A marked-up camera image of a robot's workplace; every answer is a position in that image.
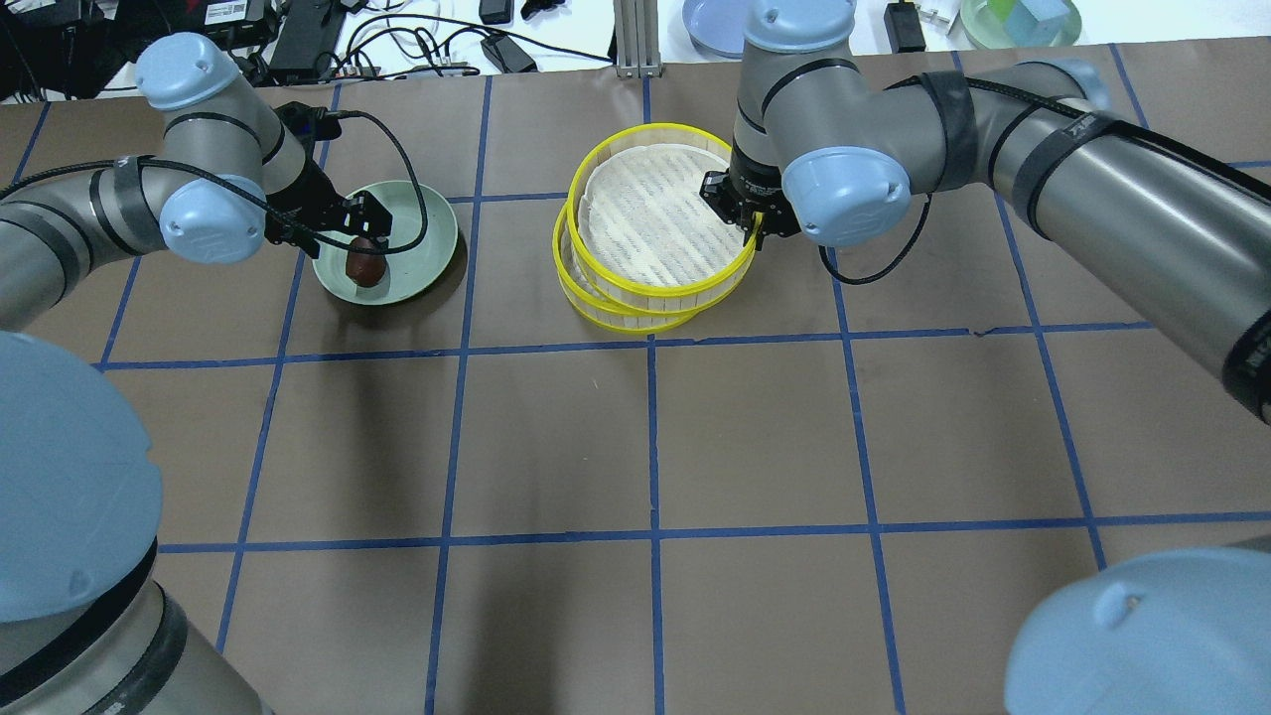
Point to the black power adapter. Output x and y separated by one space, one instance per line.
903 28

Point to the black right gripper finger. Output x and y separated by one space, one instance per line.
754 236

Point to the blue plate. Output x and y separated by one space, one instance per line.
716 27

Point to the green bowl with sponges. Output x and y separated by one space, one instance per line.
993 25

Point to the yellow steamer basket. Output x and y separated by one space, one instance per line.
636 217
648 315

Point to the aluminium frame post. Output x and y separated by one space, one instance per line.
638 53

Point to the black power brick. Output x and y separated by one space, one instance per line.
306 45

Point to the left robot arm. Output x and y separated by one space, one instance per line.
194 165

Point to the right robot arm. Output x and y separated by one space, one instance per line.
1179 236

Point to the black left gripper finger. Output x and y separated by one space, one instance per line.
366 221

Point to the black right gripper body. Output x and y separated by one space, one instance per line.
749 188

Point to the brown bun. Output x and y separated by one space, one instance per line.
365 266

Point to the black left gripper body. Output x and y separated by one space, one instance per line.
306 204

